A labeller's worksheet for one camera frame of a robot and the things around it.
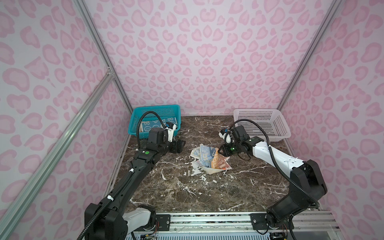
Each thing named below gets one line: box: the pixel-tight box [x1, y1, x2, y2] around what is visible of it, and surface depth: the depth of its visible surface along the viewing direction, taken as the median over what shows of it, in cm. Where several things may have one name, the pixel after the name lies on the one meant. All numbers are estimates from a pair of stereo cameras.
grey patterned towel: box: [190, 143, 232, 175], surface depth 94 cm
